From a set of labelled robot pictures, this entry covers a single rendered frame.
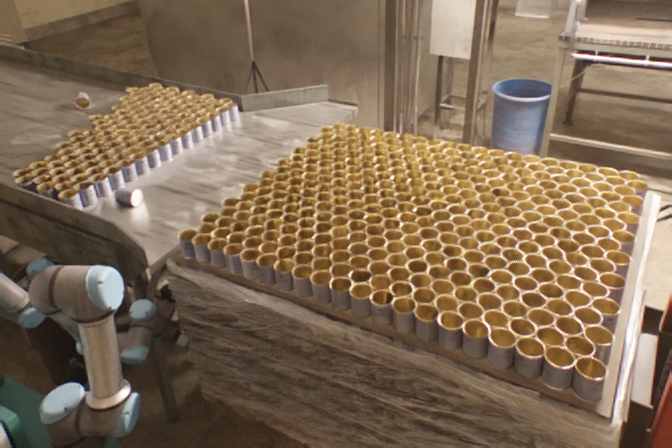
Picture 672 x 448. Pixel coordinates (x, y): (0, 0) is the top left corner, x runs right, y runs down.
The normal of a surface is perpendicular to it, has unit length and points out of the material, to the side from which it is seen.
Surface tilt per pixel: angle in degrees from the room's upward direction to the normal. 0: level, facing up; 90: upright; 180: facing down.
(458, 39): 90
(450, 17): 90
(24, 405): 0
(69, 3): 90
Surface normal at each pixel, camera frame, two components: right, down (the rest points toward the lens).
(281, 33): -0.50, 0.46
